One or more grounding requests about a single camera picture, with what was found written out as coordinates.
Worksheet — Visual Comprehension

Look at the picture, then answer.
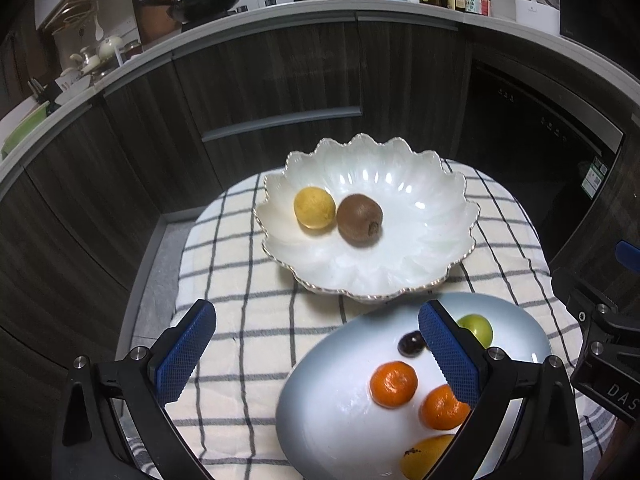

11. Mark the orange mandarin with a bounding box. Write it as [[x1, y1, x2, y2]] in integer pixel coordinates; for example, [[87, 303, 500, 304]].
[[419, 384, 471, 431], [369, 361, 419, 407]]

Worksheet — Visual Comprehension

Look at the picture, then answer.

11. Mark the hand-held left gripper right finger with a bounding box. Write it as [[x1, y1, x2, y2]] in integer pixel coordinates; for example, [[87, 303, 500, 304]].
[[417, 300, 583, 480]]

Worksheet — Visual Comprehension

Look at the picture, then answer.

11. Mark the white scalloped bowl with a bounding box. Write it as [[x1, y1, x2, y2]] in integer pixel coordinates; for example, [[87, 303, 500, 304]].
[[253, 133, 479, 303]]

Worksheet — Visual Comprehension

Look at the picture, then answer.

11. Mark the grey kitchen countertop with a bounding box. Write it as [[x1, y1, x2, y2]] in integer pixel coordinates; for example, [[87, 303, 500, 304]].
[[0, 0, 640, 173]]

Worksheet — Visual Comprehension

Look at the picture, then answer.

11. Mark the white box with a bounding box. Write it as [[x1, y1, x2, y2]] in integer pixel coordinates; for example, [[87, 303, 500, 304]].
[[515, 0, 559, 36]]

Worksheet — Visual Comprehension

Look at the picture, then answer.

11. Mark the black dishwasher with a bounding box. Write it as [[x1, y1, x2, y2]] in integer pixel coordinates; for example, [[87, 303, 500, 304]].
[[462, 57, 627, 263]]

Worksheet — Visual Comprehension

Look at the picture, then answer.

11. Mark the yellow lemon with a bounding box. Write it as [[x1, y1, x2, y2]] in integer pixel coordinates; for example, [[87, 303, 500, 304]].
[[293, 186, 336, 231]]

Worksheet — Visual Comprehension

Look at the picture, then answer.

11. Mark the green board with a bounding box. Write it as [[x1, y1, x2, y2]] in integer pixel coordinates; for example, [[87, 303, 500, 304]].
[[1, 101, 52, 157]]

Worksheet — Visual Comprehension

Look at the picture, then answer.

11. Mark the dark wood cabinet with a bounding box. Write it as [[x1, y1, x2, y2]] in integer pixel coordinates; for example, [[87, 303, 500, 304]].
[[0, 22, 640, 480]]

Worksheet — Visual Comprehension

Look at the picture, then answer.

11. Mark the white checked cloth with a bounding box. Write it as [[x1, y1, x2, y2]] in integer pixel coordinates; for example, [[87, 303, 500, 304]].
[[127, 157, 621, 480]]

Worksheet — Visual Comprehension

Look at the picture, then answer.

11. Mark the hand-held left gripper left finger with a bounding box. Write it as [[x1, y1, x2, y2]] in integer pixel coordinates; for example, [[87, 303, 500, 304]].
[[52, 299, 217, 480]]

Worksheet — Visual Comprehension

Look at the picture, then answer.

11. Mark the white teapot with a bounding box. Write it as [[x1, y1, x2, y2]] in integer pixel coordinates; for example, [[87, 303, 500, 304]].
[[96, 35, 124, 60]]

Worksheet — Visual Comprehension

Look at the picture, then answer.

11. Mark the brown cutting board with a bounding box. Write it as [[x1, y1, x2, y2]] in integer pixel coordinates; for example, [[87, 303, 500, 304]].
[[131, 0, 177, 45]]

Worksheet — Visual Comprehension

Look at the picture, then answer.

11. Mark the yellow-orange spotted fruit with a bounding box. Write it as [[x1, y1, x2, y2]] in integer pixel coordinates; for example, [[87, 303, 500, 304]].
[[400, 434, 457, 480]]

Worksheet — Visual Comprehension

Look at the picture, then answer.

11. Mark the grey drawer handle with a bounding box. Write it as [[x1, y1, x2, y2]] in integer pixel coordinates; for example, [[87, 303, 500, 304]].
[[201, 106, 362, 142]]

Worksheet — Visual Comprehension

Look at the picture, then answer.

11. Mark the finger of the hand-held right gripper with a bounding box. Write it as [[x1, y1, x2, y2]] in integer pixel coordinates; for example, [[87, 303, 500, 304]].
[[614, 240, 640, 286], [550, 266, 640, 333]]

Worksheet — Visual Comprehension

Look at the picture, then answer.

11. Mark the green sticker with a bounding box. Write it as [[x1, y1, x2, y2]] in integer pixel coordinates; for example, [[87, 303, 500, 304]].
[[581, 156, 609, 197]]

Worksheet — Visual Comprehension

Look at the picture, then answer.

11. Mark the brown kiwi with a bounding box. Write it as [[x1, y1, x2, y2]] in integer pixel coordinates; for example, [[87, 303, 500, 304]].
[[336, 193, 384, 248]]

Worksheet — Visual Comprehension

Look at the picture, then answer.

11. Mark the pale blue plate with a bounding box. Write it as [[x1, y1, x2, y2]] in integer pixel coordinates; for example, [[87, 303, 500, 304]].
[[275, 292, 553, 480]]

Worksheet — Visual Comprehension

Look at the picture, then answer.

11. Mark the green jujube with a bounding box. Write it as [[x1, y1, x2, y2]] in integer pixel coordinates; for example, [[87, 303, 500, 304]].
[[456, 313, 494, 348]]

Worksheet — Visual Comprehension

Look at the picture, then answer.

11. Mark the dark cherry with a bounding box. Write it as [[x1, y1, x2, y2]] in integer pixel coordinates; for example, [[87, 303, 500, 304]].
[[398, 332, 427, 357]]

